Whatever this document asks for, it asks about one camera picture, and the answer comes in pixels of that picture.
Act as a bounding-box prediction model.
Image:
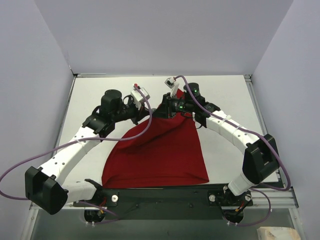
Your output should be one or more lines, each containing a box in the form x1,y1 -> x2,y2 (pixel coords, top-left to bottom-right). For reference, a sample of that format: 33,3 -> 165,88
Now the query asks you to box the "aluminium frame rail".
251,187 -> 299,209

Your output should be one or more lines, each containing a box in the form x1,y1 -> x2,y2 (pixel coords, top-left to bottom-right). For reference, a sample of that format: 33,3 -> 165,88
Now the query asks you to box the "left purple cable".
0,87 -> 154,223

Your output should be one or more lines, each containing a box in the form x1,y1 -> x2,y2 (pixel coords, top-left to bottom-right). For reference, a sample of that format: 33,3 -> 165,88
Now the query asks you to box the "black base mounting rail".
73,184 -> 253,222

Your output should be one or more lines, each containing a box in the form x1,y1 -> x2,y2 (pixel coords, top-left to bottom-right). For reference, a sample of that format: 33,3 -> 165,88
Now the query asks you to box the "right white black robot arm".
153,78 -> 280,197

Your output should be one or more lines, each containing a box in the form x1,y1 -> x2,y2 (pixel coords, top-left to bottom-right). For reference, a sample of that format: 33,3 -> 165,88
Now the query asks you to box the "red cloth garment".
101,89 -> 210,188

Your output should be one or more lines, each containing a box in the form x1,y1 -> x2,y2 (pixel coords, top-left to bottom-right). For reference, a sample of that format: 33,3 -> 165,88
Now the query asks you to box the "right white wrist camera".
164,77 -> 180,98

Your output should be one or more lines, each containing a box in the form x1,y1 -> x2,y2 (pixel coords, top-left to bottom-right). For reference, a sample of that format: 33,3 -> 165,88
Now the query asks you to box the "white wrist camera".
130,83 -> 150,109
164,77 -> 180,98

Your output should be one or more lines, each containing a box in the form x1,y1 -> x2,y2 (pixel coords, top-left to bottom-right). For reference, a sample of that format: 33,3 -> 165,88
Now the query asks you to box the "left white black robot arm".
24,85 -> 152,215

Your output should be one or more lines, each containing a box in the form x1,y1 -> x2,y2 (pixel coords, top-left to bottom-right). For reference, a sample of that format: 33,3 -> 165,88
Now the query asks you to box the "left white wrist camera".
130,83 -> 150,109

